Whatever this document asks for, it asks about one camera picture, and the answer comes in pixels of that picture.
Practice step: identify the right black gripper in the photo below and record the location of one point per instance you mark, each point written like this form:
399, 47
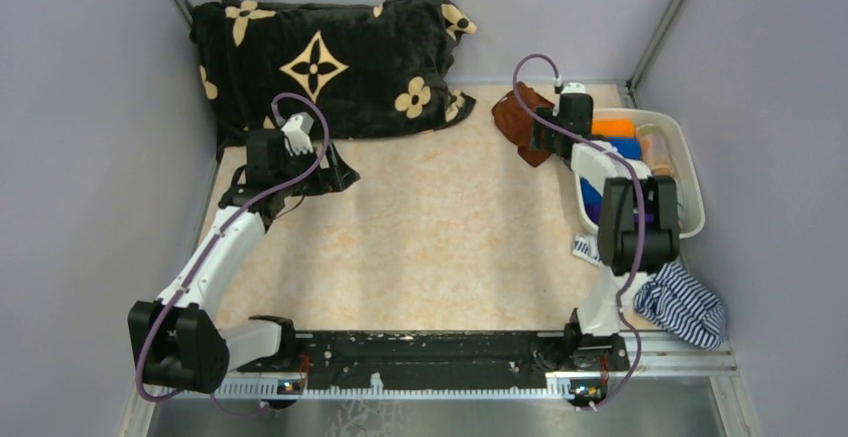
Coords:
540, 125

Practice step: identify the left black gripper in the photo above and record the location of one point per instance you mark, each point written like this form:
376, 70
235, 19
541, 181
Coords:
338, 177

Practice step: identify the brown towel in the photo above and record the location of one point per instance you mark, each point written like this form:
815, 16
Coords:
517, 126

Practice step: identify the orange polka dot towel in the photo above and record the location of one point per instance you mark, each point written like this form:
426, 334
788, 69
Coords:
655, 150

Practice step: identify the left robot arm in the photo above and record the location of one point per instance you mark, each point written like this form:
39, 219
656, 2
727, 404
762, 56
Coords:
175, 341

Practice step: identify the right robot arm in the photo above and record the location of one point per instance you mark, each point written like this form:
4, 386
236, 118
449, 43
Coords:
637, 234

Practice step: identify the orange rolled towel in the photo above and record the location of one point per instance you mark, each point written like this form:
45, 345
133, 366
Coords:
614, 128

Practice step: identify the blue rolled towel upper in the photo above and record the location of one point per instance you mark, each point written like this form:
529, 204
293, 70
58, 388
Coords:
629, 148

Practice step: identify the blue rolled towel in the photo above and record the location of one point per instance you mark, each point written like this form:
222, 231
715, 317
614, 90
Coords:
590, 195
629, 148

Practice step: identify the blue rolled towel lower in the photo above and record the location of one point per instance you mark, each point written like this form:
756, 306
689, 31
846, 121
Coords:
590, 195

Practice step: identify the white rolled towel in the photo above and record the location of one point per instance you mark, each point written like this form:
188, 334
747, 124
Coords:
640, 169

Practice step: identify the purple rolled towel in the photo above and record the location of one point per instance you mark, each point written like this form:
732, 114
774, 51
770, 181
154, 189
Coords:
593, 212

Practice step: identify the black pillow with beige flowers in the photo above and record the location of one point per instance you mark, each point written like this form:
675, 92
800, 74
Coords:
374, 70

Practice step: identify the white plastic bin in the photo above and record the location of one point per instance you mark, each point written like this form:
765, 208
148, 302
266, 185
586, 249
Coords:
690, 196

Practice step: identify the blue white striped towel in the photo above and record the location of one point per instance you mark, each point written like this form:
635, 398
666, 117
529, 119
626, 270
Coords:
671, 299

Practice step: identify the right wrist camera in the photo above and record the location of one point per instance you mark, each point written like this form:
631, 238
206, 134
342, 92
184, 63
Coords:
572, 88

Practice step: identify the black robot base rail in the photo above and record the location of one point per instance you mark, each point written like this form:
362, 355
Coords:
475, 365

